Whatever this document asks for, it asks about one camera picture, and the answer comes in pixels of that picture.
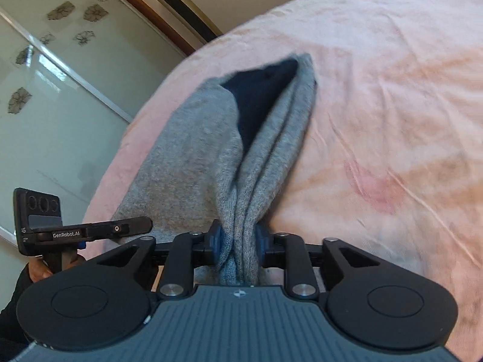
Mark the pink blanket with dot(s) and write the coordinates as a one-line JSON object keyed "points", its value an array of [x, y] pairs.
{"points": [[377, 120]]}

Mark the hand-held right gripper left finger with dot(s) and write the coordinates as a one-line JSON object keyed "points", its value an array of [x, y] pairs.
{"points": [[215, 243]]}

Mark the person's left forearm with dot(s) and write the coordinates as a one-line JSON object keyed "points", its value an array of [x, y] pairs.
{"points": [[15, 301]]}

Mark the person's left hand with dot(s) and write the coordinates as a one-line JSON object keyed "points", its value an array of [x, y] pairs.
{"points": [[37, 269]]}

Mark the flower-decal glass wardrobe door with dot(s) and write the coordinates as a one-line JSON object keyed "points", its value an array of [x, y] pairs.
{"points": [[64, 101]]}

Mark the gold standing air conditioner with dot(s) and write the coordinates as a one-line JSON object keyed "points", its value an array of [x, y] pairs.
{"points": [[181, 2]]}

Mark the grey sweater with navy sleeves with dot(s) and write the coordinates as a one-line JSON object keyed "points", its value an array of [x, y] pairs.
{"points": [[181, 166]]}

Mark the wooden door frame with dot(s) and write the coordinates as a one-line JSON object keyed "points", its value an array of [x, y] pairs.
{"points": [[151, 11]]}

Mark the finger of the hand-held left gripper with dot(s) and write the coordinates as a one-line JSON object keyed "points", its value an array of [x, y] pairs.
{"points": [[120, 228]]}

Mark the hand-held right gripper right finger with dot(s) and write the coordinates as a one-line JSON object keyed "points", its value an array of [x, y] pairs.
{"points": [[260, 245]]}

